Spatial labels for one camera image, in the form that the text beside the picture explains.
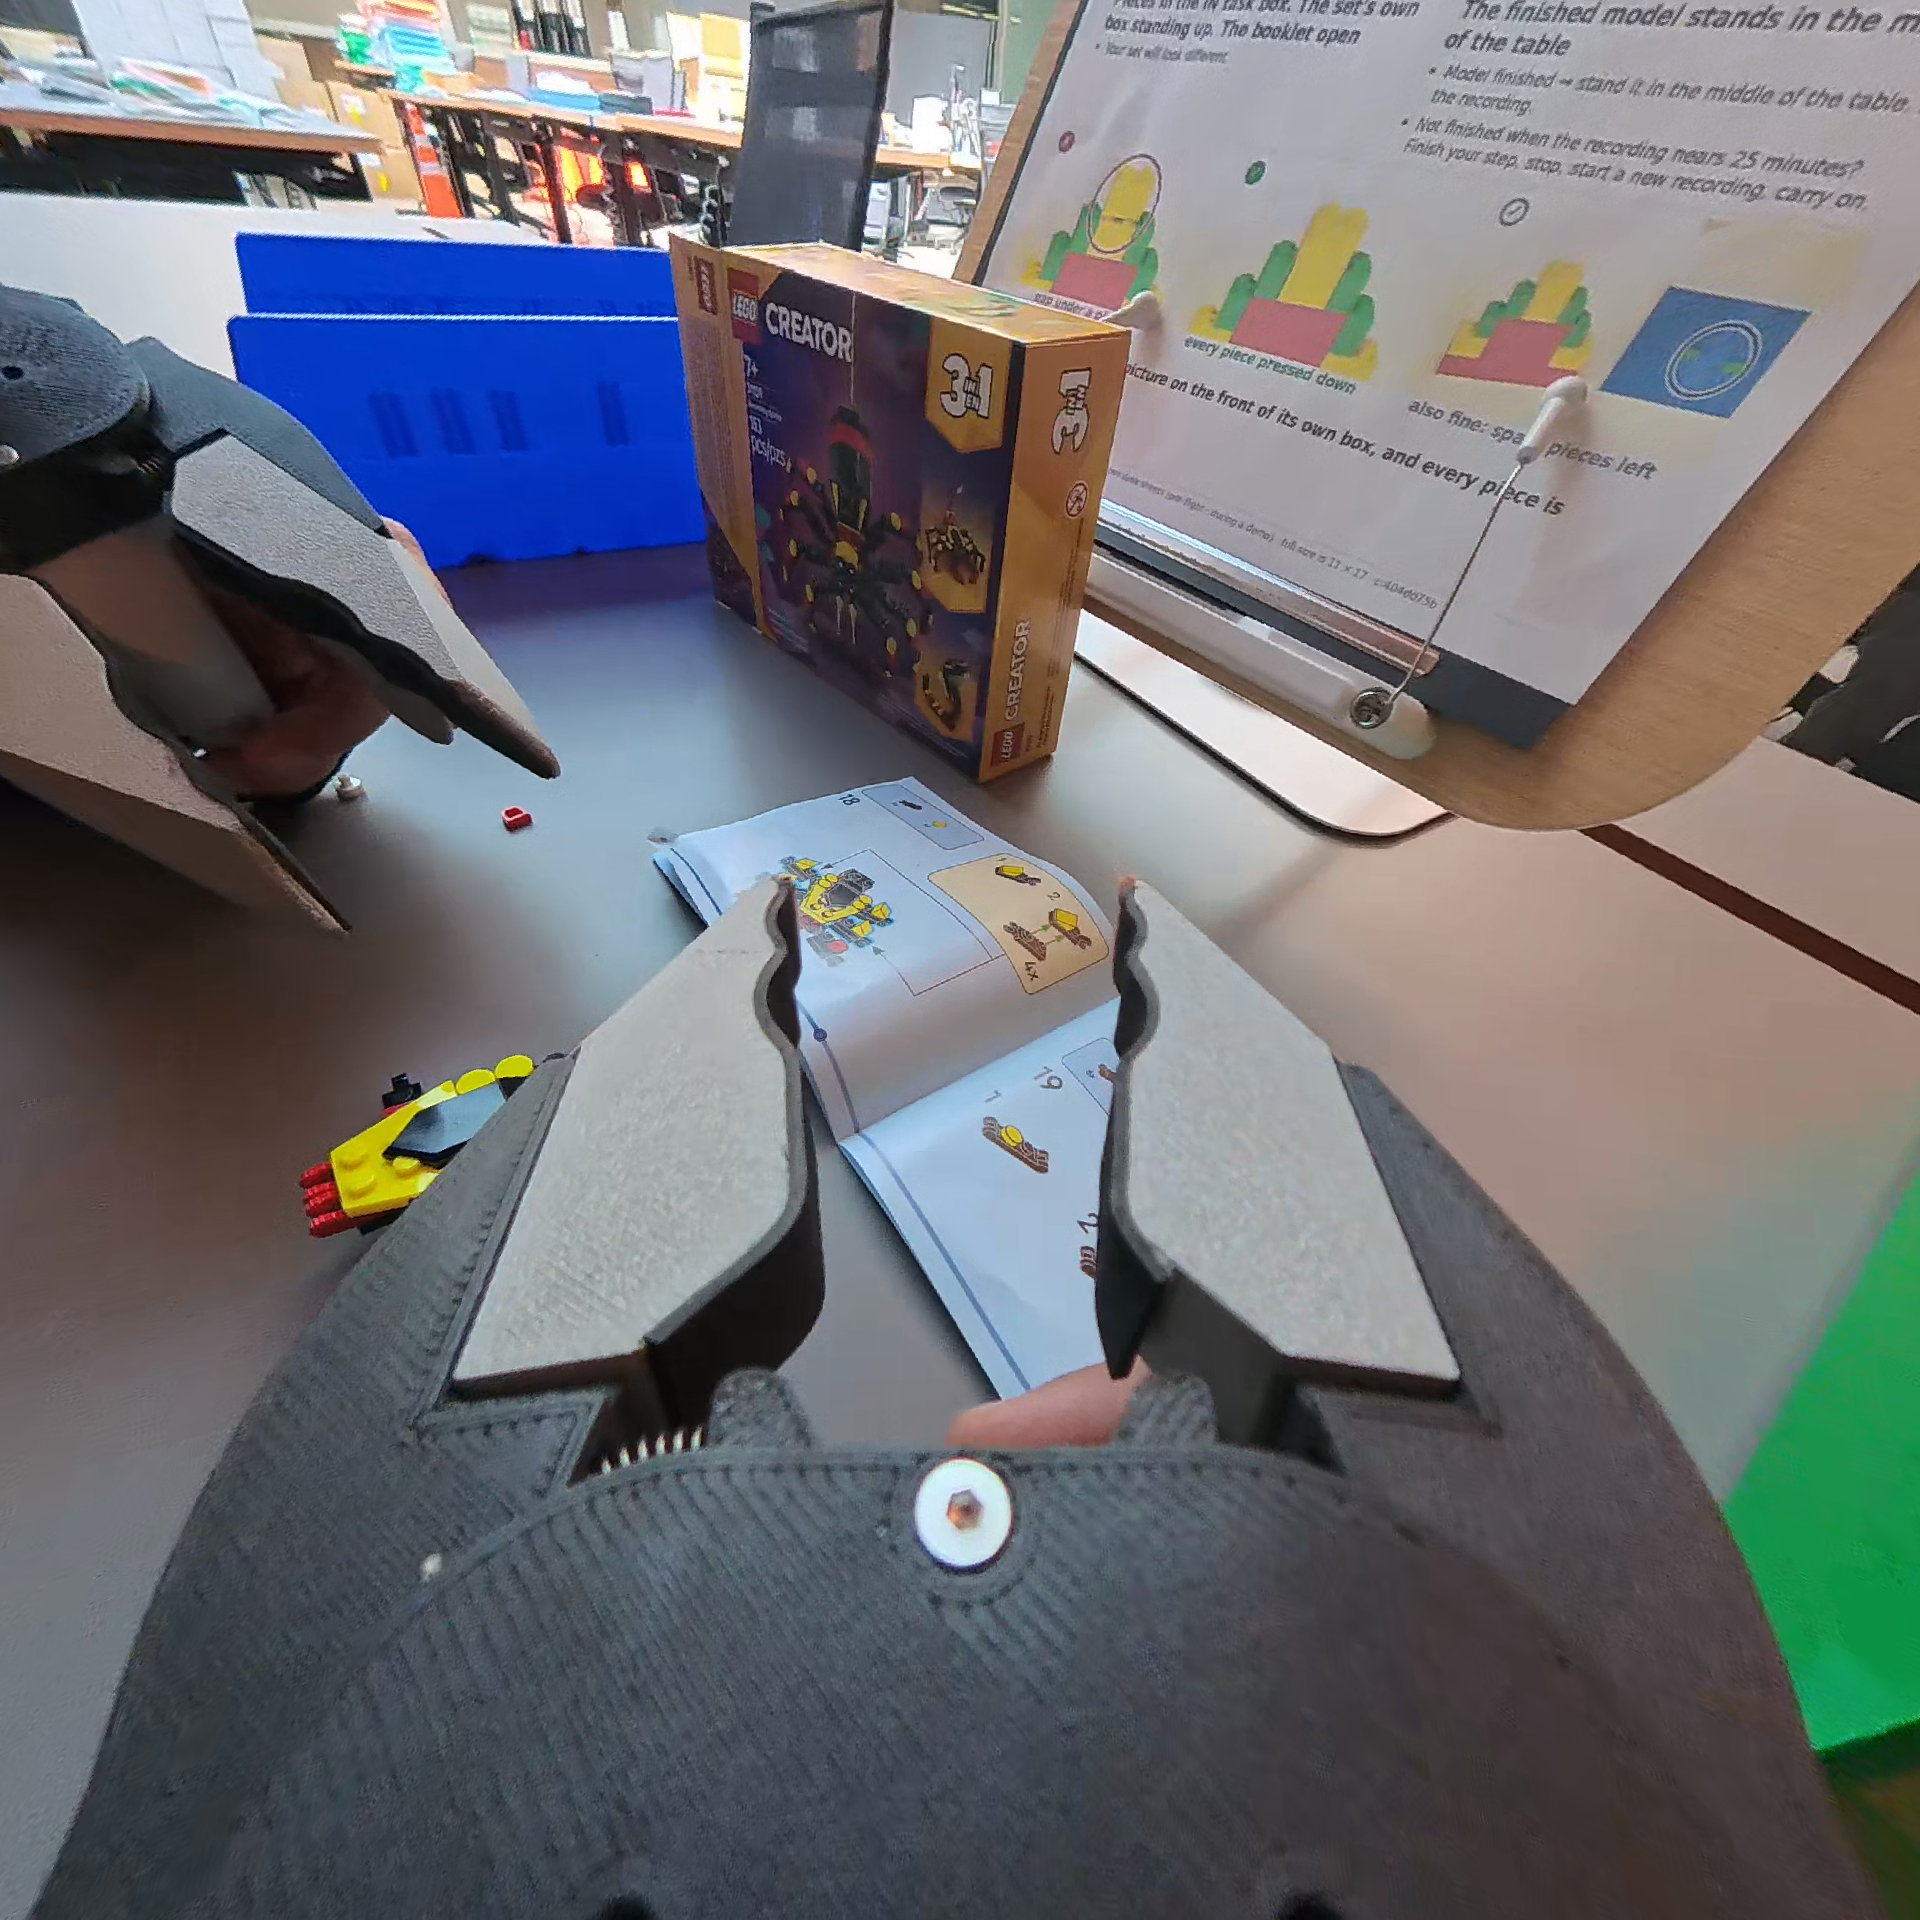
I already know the desk row with black legs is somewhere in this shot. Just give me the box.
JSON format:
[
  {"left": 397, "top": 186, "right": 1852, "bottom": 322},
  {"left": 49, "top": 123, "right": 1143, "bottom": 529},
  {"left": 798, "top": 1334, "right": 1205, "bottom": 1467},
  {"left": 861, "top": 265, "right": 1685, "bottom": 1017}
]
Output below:
[{"left": 384, "top": 81, "right": 991, "bottom": 251}]

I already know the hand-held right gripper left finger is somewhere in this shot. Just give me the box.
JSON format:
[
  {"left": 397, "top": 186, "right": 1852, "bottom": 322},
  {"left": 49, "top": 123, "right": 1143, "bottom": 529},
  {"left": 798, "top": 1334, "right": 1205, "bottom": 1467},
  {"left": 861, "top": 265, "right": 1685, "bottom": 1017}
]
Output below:
[{"left": 450, "top": 873, "right": 829, "bottom": 1444}]

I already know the black mesh chair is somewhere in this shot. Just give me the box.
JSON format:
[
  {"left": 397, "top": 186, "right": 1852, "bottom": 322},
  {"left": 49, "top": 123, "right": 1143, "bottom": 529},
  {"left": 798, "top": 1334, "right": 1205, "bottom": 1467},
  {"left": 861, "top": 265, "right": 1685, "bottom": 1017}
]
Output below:
[{"left": 740, "top": 0, "right": 900, "bottom": 254}]

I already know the person's right hand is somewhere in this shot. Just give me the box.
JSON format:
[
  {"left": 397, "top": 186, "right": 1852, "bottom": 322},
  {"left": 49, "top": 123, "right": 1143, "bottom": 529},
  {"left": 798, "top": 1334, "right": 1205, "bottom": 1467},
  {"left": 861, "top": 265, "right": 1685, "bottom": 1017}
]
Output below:
[{"left": 944, "top": 1355, "right": 1155, "bottom": 1449}]

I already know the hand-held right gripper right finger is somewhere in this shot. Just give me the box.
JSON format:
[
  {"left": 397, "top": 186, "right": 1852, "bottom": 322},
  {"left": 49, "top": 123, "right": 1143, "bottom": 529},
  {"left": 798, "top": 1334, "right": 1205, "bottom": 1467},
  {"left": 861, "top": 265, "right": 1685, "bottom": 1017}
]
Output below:
[{"left": 1094, "top": 873, "right": 1468, "bottom": 1471}]

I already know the yellow black lego model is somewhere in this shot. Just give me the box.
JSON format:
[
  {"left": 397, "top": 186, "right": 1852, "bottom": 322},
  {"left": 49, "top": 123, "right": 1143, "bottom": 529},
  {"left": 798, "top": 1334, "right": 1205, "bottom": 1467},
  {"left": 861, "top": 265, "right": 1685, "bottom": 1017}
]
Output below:
[{"left": 297, "top": 1052, "right": 537, "bottom": 1240}]

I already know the lego instruction booklet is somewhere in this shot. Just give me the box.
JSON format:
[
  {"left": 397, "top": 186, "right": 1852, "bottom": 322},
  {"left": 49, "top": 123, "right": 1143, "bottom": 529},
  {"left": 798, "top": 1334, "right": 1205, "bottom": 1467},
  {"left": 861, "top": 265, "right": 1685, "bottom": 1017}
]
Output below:
[{"left": 652, "top": 776, "right": 1139, "bottom": 1394}]

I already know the dark object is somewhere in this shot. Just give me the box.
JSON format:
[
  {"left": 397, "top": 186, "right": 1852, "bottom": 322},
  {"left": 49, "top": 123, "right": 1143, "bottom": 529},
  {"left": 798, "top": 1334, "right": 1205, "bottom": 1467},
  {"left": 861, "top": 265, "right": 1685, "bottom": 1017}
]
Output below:
[{"left": 1785, "top": 589, "right": 1920, "bottom": 738}]

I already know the blue plastic bin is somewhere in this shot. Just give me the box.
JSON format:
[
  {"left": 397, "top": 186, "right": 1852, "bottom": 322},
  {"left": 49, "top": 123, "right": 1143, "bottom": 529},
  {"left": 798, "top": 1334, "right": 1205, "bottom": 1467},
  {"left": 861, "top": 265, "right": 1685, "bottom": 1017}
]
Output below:
[
  {"left": 237, "top": 228, "right": 676, "bottom": 327},
  {"left": 227, "top": 312, "right": 714, "bottom": 567}
]

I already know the printed instruction sheet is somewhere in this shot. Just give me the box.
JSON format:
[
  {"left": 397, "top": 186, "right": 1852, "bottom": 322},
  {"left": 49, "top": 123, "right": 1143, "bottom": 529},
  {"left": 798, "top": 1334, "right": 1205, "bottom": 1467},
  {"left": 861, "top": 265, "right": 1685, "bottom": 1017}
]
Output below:
[{"left": 974, "top": 0, "right": 1920, "bottom": 711}]

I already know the clipboard with instruction sheet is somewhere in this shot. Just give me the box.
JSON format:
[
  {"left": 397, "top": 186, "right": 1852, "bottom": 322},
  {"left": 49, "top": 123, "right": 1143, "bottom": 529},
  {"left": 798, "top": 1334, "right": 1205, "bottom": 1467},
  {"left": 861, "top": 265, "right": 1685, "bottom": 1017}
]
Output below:
[{"left": 960, "top": 0, "right": 1920, "bottom": 836}]

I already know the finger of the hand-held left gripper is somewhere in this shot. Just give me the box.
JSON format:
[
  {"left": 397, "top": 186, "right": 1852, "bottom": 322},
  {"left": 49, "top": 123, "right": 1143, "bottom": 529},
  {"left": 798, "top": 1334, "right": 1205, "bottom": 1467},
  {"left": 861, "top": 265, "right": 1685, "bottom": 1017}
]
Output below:
[
  {"left": 0, "top": 570, "right": 355, "bottom": 938},
  {"left": 170, "top": 429, "right": 563, "bottom": 781}
]

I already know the wooden workbench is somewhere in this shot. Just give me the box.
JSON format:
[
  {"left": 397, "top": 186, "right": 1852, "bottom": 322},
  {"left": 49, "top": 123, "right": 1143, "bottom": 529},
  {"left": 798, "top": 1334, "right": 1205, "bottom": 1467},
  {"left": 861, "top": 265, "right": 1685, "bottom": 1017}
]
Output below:
[{"left": 0, "top": 102, "right": 384, "bottom": 205}]

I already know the person's left hand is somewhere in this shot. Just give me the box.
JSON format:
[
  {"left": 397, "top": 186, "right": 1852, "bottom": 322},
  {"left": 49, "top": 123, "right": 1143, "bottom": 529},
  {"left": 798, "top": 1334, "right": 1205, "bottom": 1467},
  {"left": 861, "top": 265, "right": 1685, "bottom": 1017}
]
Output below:
[{"left": 196, "top": 513, "right": 452, "bottom": 797}]

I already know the green plastic bin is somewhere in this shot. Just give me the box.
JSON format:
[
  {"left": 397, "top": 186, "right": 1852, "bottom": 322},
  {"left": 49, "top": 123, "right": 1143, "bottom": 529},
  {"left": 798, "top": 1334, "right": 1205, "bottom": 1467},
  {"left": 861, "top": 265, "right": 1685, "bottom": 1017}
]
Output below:
[{"left": 1728, "top": 1200, "right": 1920, "bottom": 1761}]

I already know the lego set box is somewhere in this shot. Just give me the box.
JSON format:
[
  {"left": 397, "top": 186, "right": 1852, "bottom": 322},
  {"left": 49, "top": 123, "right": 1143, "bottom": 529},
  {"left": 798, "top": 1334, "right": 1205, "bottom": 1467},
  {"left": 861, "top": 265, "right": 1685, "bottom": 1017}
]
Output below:
[{"left": 665, "top": 230, "right": 1137, "bottom": 786}]

